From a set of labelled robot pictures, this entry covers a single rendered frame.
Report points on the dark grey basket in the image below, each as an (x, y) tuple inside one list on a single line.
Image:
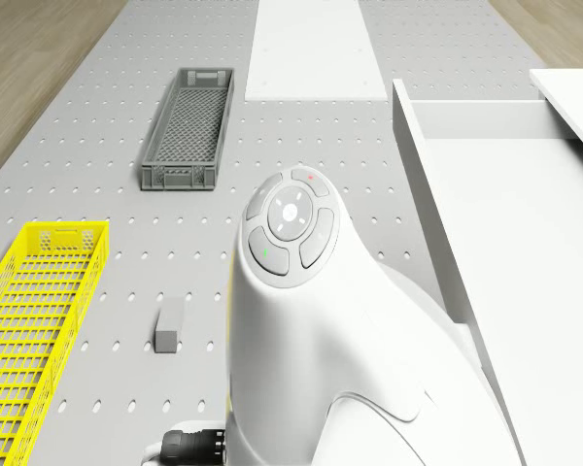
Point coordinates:
[(175, 179)]

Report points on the white drawer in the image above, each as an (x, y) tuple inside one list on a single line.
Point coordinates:
[(539, 252)]

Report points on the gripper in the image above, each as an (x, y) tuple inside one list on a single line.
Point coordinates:
[(189, 442)]

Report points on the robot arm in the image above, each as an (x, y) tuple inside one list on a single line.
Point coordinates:
[(296, 340)]

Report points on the grey cube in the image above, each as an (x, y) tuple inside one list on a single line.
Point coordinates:
[(167, 335)]

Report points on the white cabinet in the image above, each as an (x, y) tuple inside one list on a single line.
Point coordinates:
[(578, 102)]

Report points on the white board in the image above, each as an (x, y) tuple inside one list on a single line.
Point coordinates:
[(311, 58)]

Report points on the yellow basket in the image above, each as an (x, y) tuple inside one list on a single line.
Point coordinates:
[(29, 340)]

